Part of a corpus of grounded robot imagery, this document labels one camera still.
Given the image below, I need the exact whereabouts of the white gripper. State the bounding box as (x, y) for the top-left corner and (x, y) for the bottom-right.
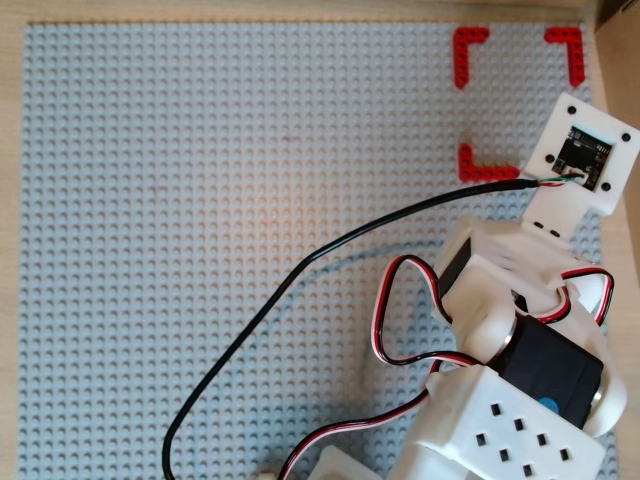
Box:
(433, 214), (615, 324)

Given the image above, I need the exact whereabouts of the red L-shaped Lego corner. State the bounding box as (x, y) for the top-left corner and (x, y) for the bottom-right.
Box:
(543, 25), (586, 90)
(452, 25), (491, 91)
(457, 143), (522, 183)

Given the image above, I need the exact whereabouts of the grey Lego baseplate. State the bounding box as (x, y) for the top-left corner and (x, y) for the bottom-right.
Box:
(17, 20), (619, 480)

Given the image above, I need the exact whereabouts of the red white black servo wire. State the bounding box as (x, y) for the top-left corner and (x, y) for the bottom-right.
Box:
(519, 266), (618, 327)
(371, 254), (484, 369)
(277, 367), (442, 480)

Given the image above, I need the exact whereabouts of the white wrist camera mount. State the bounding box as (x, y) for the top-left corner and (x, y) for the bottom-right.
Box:
(518, 91), (640, 247)

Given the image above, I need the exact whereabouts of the black camera cable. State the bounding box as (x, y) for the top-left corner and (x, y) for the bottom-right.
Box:
(161, 176), (544, 480)

